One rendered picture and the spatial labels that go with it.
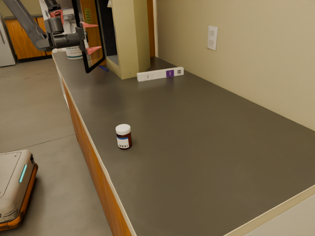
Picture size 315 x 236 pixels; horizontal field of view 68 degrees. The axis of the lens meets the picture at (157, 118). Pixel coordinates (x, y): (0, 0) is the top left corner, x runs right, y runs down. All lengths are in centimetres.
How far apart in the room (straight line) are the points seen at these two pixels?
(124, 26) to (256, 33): 66
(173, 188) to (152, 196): 6
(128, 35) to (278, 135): 89
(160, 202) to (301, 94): 66
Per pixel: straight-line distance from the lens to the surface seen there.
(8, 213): 185
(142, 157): 74
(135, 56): 139
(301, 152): 84
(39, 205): 209
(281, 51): 103
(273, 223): 69
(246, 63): 115
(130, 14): 135
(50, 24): 118
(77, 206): 195
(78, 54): 196
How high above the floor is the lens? 139
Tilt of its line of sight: 29 degrees down
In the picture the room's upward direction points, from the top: 3 degrees counter-clockwise
